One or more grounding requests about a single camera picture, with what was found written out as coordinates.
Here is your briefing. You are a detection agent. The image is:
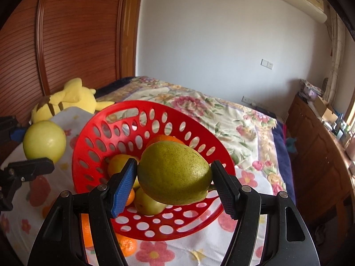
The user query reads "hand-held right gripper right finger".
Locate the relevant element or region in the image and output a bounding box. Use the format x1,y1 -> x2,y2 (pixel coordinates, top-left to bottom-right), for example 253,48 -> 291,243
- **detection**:
211,160 -> 321,266

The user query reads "blue cloth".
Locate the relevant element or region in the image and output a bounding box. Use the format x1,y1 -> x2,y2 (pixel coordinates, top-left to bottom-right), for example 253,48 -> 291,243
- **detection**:
286,137 -> 298,154

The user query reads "cardboard box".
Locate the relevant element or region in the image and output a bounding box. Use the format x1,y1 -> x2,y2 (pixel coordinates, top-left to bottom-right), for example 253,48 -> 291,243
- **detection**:
313,96 -> 337,123

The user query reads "green apple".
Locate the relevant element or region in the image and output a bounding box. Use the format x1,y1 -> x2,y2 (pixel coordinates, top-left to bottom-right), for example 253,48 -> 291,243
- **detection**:
134,188 -> 167,216
23,120 -> 67,164

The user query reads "floral blanket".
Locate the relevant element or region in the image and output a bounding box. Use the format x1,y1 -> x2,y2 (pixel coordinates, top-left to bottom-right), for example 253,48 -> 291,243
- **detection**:
96,75 -> 296,200

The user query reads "large orange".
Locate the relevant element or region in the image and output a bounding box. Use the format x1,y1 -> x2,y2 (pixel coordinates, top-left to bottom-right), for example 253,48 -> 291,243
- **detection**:
146,134 -> 186,149
80,213 -> 94,248

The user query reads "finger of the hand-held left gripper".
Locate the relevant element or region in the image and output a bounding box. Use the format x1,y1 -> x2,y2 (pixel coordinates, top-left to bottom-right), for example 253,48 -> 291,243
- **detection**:
0,157 -> 55,211
0,116 -> 30,145

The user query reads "white strawberry print tablecloth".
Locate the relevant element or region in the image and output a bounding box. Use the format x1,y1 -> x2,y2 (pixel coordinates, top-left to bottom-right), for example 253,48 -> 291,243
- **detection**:
0,106 -> 268,266

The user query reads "small tangerine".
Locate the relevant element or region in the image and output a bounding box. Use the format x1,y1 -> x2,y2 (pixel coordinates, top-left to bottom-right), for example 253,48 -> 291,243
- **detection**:
125,187 -> 136,207
115,232 -> 138,258

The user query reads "patterned curtain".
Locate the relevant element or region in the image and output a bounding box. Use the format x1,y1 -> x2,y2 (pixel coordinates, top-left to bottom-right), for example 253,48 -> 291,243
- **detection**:
323,6 -> 346,104

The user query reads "floral storage box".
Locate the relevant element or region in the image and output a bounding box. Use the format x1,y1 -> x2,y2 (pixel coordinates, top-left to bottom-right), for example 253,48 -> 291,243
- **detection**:
300,79 -> 323,101

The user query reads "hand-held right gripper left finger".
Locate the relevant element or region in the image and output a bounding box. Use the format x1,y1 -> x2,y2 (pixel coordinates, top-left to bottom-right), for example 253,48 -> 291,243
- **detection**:
27,158 -> 139,266

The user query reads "wooden slatted wardrobe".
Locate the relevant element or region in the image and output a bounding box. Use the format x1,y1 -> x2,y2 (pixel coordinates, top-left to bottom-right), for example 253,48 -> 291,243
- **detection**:
0,0 -> 145,125

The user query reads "red perforated plastic basket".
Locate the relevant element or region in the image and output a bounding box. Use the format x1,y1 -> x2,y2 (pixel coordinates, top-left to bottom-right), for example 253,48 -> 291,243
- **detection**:
71,100 -> 236,241

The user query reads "long wooden cabinet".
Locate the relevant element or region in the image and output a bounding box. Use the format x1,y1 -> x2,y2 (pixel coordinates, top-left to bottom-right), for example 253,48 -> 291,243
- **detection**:
286,94 -> 355,228

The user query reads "yellow plush toy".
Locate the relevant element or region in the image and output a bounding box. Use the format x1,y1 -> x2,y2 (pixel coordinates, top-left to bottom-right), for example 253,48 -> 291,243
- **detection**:
30,78 -> 115,124

